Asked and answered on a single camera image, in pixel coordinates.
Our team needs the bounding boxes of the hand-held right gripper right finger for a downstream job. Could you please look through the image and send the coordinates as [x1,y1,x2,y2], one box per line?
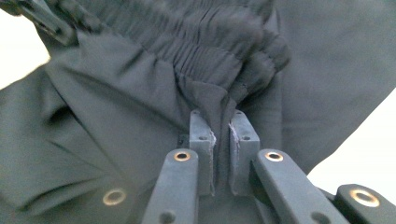
[228,109,261,197]

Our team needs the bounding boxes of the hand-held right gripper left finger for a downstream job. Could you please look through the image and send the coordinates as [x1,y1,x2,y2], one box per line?
[189,108,218,197]

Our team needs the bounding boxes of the black pants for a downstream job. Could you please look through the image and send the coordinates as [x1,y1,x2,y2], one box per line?
[0,0,396,224]

